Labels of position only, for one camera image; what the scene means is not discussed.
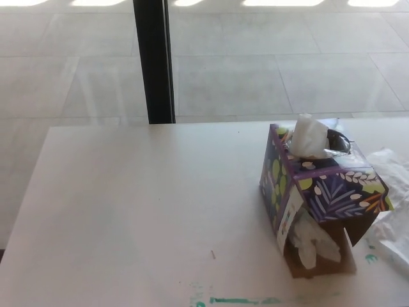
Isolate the white facial tissue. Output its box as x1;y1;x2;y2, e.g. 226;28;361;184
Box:
363;147;409;270
288;113;331;159

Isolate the purple floral tissue box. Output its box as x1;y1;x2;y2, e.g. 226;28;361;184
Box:
259;123;396;279

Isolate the crumpled white tissue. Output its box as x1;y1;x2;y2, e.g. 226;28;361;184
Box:
288;218;344;271

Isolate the black window frame post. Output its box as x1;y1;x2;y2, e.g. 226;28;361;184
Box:
132;0;177;124

